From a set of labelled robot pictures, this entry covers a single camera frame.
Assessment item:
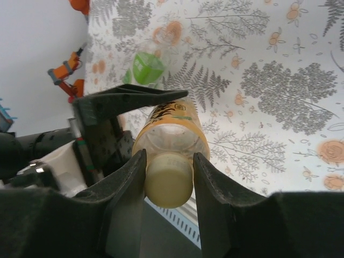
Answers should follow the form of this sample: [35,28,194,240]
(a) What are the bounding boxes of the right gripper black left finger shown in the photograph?
[0,149,148,258]

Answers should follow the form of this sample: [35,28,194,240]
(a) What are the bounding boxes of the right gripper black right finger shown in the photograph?
[192,152,344,258]

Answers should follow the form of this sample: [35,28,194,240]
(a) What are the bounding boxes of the yellow label tea bottle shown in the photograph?
[131,97,211,169]

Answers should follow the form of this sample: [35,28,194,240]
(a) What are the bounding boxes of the light green label bottle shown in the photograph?
[121,40,173,88]

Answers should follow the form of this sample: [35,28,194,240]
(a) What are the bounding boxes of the grey rod red green bands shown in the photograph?
[67,117,104,181]

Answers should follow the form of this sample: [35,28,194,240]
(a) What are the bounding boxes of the orange grey mechanical device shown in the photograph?
[47,42,86,101]

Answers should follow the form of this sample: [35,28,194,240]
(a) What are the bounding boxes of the orange object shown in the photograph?
[68,0,91,16]

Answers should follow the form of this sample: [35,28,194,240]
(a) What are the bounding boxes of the blue toothed object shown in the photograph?
[0,98,16,132]

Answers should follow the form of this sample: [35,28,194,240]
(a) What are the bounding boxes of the grey slotted cable duct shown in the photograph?
[154,200,202,244]

